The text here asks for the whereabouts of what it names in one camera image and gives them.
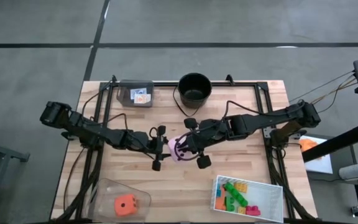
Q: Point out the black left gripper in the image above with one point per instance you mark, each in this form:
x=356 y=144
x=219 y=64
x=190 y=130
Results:
x=158 y=146

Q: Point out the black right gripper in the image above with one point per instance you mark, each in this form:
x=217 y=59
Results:
x=210 y=132

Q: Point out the pink plush die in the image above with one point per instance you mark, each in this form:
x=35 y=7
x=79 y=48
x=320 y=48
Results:
x=173 y=149

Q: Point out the cyan toy block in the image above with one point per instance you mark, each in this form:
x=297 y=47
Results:
x=218 y=187

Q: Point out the blue playing card box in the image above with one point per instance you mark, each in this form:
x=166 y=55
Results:
x=137 y=91

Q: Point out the large orange toy block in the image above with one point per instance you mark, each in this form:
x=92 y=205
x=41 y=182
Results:
x=219 y=203

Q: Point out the yellow two-stud toy block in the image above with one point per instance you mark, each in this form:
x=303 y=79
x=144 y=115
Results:
x=241 y=186

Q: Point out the long green toy block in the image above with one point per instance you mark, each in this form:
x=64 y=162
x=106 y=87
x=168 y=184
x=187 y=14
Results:
x=236 y=195

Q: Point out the orange foam die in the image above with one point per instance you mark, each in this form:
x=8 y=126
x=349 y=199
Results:
x=125 y=205

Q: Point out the small green toy block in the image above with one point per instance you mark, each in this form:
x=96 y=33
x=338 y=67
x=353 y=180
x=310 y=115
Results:
x=229 y=204

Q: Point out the clear plastic container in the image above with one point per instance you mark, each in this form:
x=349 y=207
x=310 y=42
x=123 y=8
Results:
x=104 y=193

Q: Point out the small yellow toy block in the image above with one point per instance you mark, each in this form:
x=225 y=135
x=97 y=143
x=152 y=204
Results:
x=241 y=210

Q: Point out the red two-stud toy block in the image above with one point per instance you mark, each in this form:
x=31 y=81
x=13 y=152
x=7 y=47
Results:
x=253 y=211

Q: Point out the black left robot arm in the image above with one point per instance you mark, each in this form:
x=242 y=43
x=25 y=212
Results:
x=89 y=130

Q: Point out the black jack-o-lantern bucket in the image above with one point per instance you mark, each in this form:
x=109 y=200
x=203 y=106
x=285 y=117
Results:
x=195 y=90

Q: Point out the smoky translucent plastic container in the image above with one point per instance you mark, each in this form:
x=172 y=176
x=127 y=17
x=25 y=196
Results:
x=123 y=99

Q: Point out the white perforated plastic bin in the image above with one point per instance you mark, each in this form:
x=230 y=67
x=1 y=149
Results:
x=266 y=202

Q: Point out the orange object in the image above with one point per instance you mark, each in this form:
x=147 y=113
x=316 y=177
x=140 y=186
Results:
x=308 y=144

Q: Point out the white side table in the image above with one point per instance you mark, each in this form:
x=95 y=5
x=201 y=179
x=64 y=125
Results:
x=322 y=165

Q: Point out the black metal beam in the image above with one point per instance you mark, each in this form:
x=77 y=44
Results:
x=337 y=143

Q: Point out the white paper roll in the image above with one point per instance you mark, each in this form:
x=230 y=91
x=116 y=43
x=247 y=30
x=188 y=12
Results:
x=353 y=171

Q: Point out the black caster wheel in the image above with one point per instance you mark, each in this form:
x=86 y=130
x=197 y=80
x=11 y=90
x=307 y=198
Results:
x=356 y=211

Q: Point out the black aluminium table frame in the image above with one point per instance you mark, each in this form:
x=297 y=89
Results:
x=247 y=83

